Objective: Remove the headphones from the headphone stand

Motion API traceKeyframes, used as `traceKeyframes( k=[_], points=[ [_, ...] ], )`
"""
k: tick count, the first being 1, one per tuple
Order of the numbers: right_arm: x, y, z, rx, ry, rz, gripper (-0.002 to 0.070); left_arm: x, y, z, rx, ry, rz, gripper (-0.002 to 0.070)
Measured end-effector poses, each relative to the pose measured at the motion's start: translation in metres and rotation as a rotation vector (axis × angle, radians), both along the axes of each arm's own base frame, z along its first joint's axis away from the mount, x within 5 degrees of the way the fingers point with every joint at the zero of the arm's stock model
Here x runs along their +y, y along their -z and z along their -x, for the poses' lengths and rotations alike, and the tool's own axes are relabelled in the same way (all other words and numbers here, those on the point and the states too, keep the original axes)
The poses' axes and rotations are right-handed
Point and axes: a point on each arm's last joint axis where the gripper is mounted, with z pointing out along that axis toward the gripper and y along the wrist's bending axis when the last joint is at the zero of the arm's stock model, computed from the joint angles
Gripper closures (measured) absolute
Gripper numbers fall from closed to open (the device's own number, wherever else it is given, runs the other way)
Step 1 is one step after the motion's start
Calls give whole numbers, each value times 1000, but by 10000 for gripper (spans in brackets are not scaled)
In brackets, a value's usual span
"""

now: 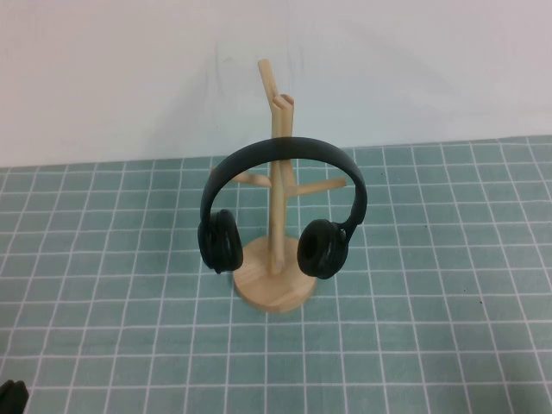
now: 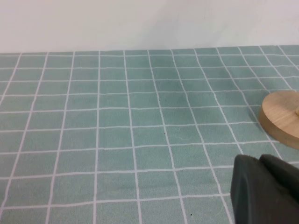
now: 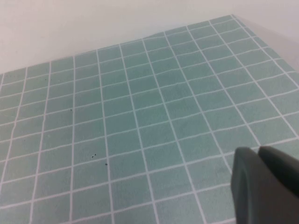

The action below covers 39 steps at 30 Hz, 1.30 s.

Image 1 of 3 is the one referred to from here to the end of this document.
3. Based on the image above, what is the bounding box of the black over-ear headphones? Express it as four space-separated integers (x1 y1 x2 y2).
197 135 367 280

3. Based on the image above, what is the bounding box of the wooden tree headphone stand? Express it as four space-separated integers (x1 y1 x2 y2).
210 59 348 312

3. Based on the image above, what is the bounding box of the green white-checked tablecloth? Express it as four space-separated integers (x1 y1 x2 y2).
0 135 552 414

